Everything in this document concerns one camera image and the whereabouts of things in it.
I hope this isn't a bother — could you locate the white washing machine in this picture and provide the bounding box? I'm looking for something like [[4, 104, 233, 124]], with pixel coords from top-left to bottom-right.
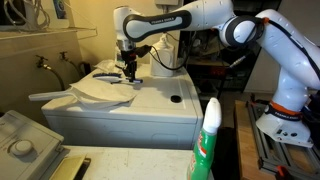
[[40, 62, 205, 151]]

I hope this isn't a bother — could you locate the black storage rack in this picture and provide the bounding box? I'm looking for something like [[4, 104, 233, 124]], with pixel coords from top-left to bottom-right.
[[177, 0, 278, 98]]

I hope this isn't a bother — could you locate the aluminium extrusion frame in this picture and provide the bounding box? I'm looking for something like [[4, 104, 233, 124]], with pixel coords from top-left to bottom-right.
[[245, 99, 320, 178]]

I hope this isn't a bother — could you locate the white machine with dial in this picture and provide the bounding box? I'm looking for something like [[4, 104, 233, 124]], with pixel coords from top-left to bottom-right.
[[0, 109, 215, 180]]

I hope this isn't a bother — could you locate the black drain hose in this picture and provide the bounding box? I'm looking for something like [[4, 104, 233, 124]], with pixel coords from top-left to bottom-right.
[[79, 61, 93, 77]]

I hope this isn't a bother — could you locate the dark wall faucet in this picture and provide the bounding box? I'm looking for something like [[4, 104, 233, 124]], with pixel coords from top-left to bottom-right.
[[35, 54, 53, 71], [58, 50, 70, 63]]

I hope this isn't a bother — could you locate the blue label card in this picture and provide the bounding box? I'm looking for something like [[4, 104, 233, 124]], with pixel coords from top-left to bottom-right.
[[52, 0, 68, 20]]

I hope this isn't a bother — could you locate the round white dial knob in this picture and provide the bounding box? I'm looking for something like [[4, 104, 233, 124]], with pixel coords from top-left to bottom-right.
[[9, 139, 35, 157]]

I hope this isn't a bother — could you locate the green spray bottle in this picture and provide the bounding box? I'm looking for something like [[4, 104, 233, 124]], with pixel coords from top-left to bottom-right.
[[186, 96, 223, 180]]

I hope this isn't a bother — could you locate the beige wall shelf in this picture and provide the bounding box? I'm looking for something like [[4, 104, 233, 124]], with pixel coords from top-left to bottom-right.
[[0, 26, 99, 41]]

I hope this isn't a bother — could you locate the black round cap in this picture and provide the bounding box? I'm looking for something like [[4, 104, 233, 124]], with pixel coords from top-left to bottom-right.
[[169, 95, 183, 104]]

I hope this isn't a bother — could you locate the orange clamp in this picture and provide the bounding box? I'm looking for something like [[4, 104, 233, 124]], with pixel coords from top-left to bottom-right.
[[275, 165, 288, 178]]

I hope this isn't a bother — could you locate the white detergent jug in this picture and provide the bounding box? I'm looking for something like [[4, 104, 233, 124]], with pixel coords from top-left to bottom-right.
[[149, 33, 176, 78]]

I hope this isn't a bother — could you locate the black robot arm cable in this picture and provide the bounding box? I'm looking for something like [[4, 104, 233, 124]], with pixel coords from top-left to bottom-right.
[[262, 16, 320, 81]]

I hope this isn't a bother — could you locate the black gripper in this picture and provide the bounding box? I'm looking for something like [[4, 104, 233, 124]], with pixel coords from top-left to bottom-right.
[[119, 48, 145, 85]]

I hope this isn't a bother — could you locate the black camera cable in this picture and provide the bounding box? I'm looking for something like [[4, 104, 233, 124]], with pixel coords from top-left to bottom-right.
[[148, 31, 188, 72]]

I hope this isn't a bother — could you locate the grey water hose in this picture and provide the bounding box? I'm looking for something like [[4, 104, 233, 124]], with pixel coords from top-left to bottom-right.
[[66, 59, 85, 80], [46, 64, 66, 92]]

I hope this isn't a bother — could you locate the white cable bundle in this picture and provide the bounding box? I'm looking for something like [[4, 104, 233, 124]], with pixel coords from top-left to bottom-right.
[[2, 0, 51, 32]]

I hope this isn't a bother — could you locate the crumpled white cloth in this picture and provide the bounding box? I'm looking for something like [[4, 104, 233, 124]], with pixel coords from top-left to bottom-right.
[[94, 59, 118, 74]]

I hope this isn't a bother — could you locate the yellow lint tray lid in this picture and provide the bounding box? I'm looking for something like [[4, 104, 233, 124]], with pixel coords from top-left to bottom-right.
[[49, 153, 92, 180]]

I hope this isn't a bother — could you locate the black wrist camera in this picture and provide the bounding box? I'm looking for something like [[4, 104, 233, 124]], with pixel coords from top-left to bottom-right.
[[133, 44, 153, 59]]

